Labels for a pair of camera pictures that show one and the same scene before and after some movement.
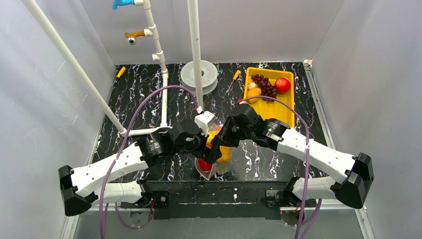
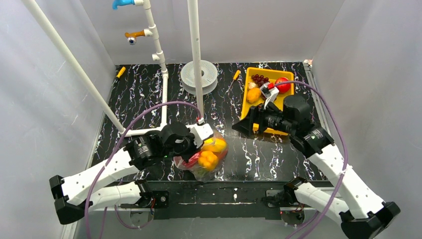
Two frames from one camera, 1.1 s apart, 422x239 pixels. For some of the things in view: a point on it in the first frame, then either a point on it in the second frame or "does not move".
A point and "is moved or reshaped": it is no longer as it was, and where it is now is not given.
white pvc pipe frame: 152,33 does not move
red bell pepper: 205,166 to 194,160
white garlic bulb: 251,85 does not move
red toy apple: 282,85 does not move
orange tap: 132,36 does not move
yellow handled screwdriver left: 120,72 does not move
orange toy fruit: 253,91 does not move
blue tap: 116,3 does not move
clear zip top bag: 206,170 is moved or reshaped
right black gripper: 226,133 to 256,118
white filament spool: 209,74 does not move
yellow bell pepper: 226,154 is moved or reshaped
